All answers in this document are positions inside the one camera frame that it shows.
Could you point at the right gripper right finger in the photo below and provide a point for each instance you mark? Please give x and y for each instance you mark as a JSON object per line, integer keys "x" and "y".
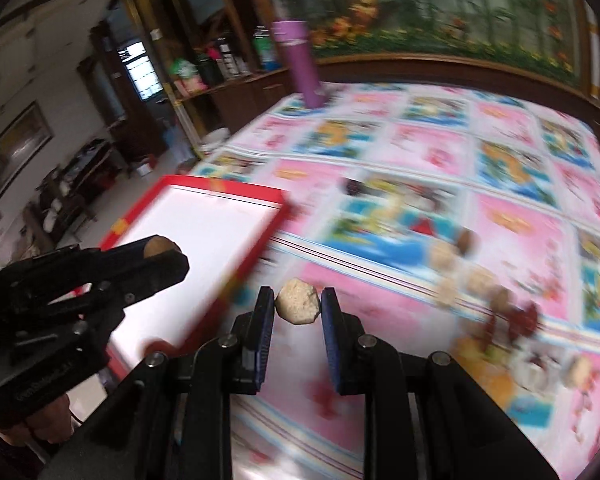
{"x": 424, "y": 418}

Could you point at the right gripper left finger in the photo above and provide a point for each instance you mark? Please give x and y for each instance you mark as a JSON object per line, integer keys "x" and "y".
{"x": 170, "y": 417}

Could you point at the brown longan fruit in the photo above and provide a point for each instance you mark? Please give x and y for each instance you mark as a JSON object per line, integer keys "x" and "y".
{"x": 157, "y": 245}

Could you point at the beige round pastry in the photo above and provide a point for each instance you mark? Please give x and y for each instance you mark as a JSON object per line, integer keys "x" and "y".
{"x": 298, "y": 303}

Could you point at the person left hand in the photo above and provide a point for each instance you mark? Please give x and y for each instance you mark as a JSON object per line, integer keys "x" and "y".
{"x": 53, "y": 424}

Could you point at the red white gift box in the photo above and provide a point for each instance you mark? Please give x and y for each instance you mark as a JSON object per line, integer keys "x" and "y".
{"x": 222, "y": 227}

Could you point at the colourful fruit print tablecloth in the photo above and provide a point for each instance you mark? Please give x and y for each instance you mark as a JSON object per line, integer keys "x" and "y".
{"x": 434, "y": 160}

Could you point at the green soda bottle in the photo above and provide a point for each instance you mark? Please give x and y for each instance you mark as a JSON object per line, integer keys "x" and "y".
{"x": 265, "y": 49}

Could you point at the purple thermos bottle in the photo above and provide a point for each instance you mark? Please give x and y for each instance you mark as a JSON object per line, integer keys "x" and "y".
{"x": 294, "y": 39}

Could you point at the flower mural glass panel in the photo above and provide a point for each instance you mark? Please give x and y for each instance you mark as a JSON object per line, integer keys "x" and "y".
{"x": 538, "y": 36}

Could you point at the framed wall painting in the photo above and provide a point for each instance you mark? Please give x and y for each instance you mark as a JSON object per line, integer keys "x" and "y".
{"x": 23, "y": 138}

